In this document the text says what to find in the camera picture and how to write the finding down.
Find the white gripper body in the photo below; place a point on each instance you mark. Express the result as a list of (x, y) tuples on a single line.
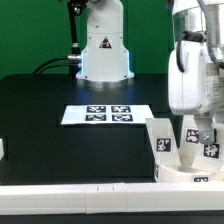
[(199, 88)]

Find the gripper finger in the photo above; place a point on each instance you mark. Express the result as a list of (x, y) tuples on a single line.
[(205, 129)]

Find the white round stool seat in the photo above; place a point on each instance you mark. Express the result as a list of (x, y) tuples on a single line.
[(180, 174)]

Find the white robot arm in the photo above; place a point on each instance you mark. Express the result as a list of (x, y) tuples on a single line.
[(105, 60)]

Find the white sheet with four tags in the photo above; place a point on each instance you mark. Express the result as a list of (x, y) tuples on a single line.
[(106, 114)]

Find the white block at left edge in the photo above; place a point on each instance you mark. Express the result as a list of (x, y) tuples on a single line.
[(1, 149)]

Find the white front rail wall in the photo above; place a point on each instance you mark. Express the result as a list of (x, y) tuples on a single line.
[(111, 198)]

